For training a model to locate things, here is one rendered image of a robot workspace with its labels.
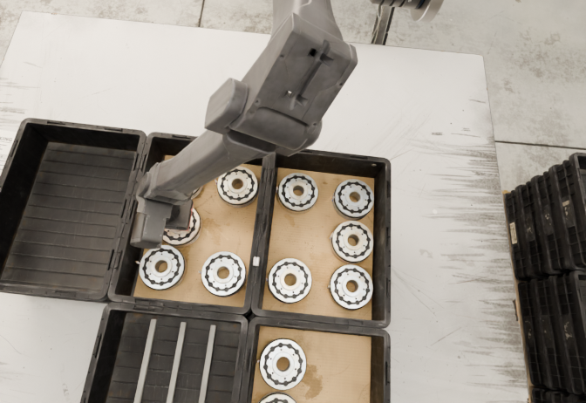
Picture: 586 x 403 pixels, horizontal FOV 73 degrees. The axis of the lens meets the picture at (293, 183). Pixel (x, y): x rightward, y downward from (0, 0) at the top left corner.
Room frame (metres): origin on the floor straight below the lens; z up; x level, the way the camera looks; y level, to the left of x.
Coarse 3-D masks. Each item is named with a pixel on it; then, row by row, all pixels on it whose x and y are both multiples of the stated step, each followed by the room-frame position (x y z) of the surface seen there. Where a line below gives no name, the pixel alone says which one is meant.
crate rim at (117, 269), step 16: (144, 160) 0.32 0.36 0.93; (128, 208) 0.20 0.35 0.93; (256, 208) 0.26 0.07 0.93; (128, 224) 0.17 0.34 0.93; (256, 224) 0.23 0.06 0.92; (256, 240) 0.19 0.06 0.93; (256, 256) 0.15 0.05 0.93; (112, 272) 0.06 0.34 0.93; (112, 288) 0.03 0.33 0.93; (144, 304) 0.01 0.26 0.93; (160, 304) 0.02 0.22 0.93; (176, 304) 0.02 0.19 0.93; (192, 304) 0.03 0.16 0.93; (208, 304) 0.03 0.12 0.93
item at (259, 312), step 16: (272, 160) 0.39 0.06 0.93; (352, 160) 0.43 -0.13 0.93; (368, 160) 0.43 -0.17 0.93; (384, 160) 0.44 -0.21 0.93; (272, 176) 0.34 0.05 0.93; (384, 256) 0.21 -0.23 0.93; (256, 272) 0.12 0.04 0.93; (384, 272) 0.17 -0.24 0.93; (256, 288) 0.08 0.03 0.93; (384, 288) 0.14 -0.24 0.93; (256, 304) 0.05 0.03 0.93; (384, 304) 0.10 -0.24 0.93; (304, 320) 0.04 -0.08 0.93; (320, 320) 0.05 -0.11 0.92; (336, 320) 0.05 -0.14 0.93; (352, 320) 0.06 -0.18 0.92; (368, 320) 0.06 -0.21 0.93; (384, 320) 0.07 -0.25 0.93
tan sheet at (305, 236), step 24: (288, 168) 0.41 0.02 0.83; (288, 216) 0.28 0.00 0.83; (312, 216) 0.30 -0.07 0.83; (336, 216) 0.31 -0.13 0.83; (288, 240) 0.22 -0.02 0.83; (312, 240) 0.23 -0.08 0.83; (312, 264) 0.17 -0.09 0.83; (336, 264) 0.19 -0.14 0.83; (360, 264) 0.20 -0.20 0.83; (264, 288) 0.10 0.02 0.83; (312, 288) 0.12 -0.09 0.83; (312, 312) 0.06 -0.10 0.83; (336, 312) 0.07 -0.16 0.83; (360, 312) 0.08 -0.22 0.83
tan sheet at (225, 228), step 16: (256, 176) 0.37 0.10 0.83; (208, 192) 0.31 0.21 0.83; (208, 208) 0.26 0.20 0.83; (224, 208) 0.27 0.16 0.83; (240, 208) 0.28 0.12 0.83; (208, 224) 0.22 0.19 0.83; (224, 224) 0.23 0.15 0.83; (240, 224) 0.24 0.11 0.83; (208, 240) 0.19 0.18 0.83; (224, 240) 0.19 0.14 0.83; (240, 240) 0.20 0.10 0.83; (192, 256) 0.14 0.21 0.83; (208, 256) 0.15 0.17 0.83; (240, 256) 0.16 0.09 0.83; (160, 272) 0.09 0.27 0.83; (192, 272) 0.10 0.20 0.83; (224, 272) 0.12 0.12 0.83; (144, 288) 0.05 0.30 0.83; (176, 288) 0.06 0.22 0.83; (192, 288) 0.07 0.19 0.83; (224, 304) 0.04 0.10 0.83; (240, 304) 0.05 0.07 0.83
